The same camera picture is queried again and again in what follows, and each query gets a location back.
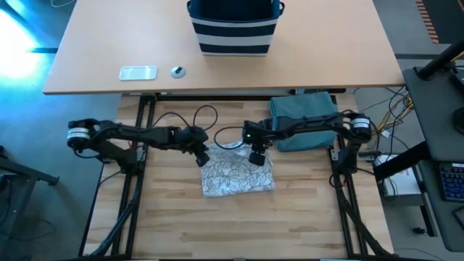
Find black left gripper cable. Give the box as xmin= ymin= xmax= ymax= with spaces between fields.
xmin=152 ymin=104 xmax=219 ymax=132

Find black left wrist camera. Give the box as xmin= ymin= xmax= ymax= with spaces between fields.
xmin=195 ymin=152 xmax=211 ymax=168

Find white box device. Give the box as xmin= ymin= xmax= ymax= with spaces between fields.
xmin=380 ymin=155 xmax=423 ymax=199

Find white leaf-print cloth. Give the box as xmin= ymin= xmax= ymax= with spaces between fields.
xmin=200 ymin=140 xmax=276 ymax=199

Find black metal table frame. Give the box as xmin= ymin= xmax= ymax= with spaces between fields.
xmin=78 ymin=93 xmax=392 ymax=260

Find navy white striped fabric bin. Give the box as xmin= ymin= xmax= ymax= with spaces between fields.
xmin=186 ymin=0 xmax=286 ymax=57

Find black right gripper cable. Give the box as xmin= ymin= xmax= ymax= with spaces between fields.
xmin=213 ymin=125 xmax=248 ymax=151

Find dark rug with orange stripes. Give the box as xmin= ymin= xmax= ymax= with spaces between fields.
xmin=415 ymin=0 xmax=464 ymax=44

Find grey metal stand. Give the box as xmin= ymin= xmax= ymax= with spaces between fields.
xmin=0 ymin=144 xmax=61 ymax=261

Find light brown desk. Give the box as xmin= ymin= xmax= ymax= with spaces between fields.
xmin=42 ymin=0 xmax=405 ymax=96

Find black round base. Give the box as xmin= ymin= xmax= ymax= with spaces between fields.
xmin=452 ymin=107 xmax=464 ymax=136

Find white smartphone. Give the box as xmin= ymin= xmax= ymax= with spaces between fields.
xmin=118 ymin=65 xmax=158 ymax=81

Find black keyboard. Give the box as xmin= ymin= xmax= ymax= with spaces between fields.
xmin=438 ymin=162 xmax=464 ymax=202

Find black diagonal desk leg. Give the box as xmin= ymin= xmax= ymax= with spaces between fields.
xmin=373 ymin=141 xmax=431 ymax=181

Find black side desk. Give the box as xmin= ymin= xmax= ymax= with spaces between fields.
xmin=402 ymin=67 xmax=464 ymax=253

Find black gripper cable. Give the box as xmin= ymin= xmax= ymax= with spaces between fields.
xmin=213 ymin=125 xmax=248 ymax=151
xmin=152 ymin=104 xmax=219 ymax=132

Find yellow cable bundle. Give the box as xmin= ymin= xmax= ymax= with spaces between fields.
xmin=364 ymin=86 xmax=414 ymax=144

